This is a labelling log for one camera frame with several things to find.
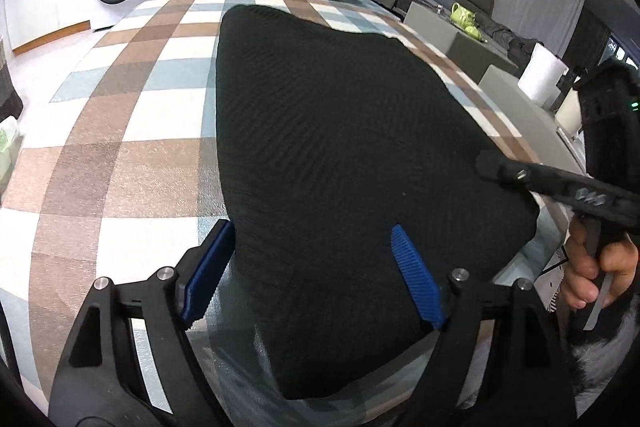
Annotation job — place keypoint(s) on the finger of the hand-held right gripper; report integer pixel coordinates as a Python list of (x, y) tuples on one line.
[(525, 177)]

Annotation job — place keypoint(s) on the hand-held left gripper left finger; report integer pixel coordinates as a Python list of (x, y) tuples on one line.
[(207, 272)]

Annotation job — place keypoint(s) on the white cylinder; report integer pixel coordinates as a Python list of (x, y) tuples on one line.
[(569, 114)]

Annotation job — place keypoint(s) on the checkered blanket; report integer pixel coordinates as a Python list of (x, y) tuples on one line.
[(125, 132)]

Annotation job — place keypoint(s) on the black knit sweater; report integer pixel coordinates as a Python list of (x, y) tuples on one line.
[(350, 157)]

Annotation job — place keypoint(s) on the white paper roll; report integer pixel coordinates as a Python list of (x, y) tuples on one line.
[(542, 74)]

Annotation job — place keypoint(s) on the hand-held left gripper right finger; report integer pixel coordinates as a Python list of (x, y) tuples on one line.
[(417, 277)]

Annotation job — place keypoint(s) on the white plastic bag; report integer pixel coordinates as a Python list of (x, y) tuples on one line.
[(9, 152)]

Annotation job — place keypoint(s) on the low grey cabinet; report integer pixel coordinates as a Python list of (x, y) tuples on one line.
[(450, 42)]

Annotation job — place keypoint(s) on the person's right hand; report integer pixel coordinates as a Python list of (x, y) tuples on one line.
[(580, 267)]

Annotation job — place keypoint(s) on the zigzag patterned rug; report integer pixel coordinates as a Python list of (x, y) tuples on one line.
[(555, 267)]

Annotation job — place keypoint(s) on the dark clothes pile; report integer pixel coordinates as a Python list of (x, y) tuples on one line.
[(510, 39)]

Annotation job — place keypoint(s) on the green teapot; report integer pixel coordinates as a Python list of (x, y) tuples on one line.
[(465, 19)]

